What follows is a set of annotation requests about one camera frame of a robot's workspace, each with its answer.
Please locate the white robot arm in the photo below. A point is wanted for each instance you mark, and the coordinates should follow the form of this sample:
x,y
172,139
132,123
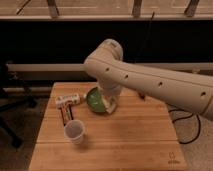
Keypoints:
x,y
191,92

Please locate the white ceramic cup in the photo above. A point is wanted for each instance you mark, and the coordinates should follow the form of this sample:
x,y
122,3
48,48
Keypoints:
x,y
74,130

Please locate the green bowl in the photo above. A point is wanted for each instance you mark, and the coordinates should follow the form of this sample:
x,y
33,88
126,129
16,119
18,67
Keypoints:
x,y
96,101

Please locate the brown striped snack bar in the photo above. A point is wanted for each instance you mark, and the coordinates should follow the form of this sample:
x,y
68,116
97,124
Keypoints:
x,y
66,113

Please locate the white baseboard heater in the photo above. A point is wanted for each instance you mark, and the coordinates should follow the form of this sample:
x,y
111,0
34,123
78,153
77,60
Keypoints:
x,y
75,72

